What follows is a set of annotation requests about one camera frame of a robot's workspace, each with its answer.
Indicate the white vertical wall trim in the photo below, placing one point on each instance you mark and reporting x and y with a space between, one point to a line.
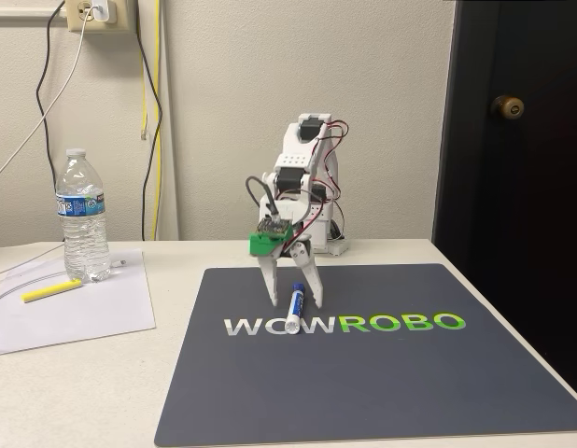
169 116

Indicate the beige wall outlet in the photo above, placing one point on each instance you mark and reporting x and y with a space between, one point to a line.
76 16

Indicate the clear plastic water bottle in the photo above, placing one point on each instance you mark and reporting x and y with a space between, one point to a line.
82 224

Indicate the grey WOWROBO mat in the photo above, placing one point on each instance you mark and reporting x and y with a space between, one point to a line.
363 382

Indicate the yellow stick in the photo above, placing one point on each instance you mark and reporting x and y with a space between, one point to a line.
50 290

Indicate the brass door knob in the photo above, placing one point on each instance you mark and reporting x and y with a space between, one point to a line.
507 107

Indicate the white charger plug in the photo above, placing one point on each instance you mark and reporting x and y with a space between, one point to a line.
102 9

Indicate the white paper sheet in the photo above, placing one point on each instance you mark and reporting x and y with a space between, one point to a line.
83 317

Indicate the white marker with blue cap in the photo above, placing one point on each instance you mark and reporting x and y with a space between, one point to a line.
296 308

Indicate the green camera mount with board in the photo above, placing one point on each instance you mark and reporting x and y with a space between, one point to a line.
265 242

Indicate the dark door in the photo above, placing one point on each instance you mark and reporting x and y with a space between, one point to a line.
526 210

